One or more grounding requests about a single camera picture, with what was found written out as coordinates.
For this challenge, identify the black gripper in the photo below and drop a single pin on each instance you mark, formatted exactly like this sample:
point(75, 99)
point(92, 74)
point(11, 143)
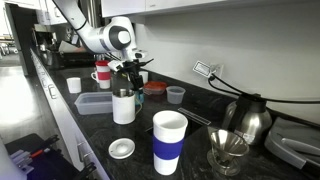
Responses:
point(131, 68)

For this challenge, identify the blue mug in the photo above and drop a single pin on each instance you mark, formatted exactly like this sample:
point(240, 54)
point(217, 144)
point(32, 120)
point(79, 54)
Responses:
point(140, 98)

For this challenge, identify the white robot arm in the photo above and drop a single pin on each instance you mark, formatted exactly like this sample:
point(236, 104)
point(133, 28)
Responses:
point(100, 36)

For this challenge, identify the small white cup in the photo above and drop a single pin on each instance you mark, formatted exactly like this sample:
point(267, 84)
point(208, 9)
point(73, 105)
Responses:
point(145, 76)

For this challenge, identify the white french press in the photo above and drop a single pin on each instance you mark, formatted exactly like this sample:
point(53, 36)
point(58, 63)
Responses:
point(123, 110)

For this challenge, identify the red and white striped tumbler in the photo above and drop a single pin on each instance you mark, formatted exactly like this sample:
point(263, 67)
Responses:
point(104, 76)

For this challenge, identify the small clear plastic cup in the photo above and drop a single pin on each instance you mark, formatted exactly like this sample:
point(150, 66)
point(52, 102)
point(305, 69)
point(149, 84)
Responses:
point(175, 95)

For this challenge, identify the clear rectangular plastic container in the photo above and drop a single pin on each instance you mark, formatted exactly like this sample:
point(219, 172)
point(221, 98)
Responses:
point(93, 104)

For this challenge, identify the white cup with blue band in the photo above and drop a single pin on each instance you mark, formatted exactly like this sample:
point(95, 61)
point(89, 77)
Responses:
point(168, 133)

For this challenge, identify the black flat ruler strip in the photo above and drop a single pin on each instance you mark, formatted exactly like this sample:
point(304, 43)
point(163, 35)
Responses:
point(194, 115)

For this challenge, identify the white label tag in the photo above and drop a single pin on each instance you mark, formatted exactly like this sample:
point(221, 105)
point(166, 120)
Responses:
point(202, 68)

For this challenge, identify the plain white cup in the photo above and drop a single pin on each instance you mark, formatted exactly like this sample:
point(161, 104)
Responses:
point(74, 85)

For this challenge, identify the white round lid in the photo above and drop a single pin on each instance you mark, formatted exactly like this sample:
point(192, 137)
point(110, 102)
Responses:
point(121, 148)

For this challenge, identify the black countertop appliance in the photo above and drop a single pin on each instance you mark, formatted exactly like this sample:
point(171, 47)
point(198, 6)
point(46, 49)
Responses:
point(75, 59)

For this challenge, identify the white paper sheet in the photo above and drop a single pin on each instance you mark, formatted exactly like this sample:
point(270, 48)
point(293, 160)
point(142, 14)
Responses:
point(68, 47)

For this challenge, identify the white lower cabinet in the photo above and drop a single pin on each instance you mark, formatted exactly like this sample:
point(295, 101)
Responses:
point(63, 116)

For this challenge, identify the white cabinet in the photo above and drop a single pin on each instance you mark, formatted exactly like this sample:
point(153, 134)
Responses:
point(200, 4)
point(63, 116)

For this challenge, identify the white upper cabinet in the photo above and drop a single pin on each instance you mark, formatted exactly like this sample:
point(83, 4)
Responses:
point(200, 4)

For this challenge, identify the clear glass dripper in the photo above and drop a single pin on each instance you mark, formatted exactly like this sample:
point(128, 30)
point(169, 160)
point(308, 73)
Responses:
point(228, 143)

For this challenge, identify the stainless steel carafe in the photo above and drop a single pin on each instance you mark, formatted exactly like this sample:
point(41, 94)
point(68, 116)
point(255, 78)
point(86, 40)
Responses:
point(253, 123)

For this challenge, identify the red marker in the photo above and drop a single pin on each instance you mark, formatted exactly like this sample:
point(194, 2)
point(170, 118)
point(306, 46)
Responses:
point(36, 153)

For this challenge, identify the grey plastic tray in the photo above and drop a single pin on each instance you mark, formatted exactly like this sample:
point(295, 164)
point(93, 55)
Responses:
point(290, 143)

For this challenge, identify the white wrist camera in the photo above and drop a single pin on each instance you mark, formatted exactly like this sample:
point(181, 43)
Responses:
point(115, 65)

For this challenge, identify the white wall outlet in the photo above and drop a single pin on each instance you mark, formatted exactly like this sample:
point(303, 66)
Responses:
point(217, 69)

